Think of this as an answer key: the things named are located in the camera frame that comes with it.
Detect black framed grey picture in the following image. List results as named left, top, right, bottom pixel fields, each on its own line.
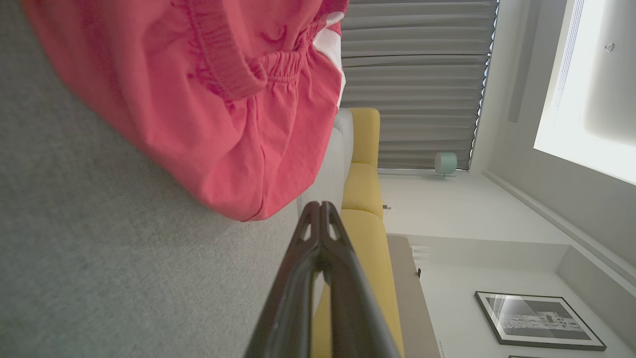
left=475, top=291, right=607, bottom=352

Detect mint green lamp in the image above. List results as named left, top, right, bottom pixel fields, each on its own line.
left=434, top=152, right=458, bottom=179

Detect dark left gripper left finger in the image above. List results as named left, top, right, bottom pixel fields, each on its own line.
left=243, top=201, right=322, bottom=358

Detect grey fabric sofa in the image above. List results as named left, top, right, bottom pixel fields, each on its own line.
left=0, top=0, right=328, bottom=358

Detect red basketball jersey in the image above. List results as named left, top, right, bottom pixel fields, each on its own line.
left=22, top=0, right=350, bottom=222

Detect grey pleated curtain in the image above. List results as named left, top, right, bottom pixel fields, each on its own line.
left=340, top=0, right=499, bottom=171

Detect light grey sofa cushion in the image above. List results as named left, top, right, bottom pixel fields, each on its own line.
left=298, top=108, right=354, bottom=234

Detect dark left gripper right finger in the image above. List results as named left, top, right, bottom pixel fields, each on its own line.
left=320, top=201, right=400, bottom=358

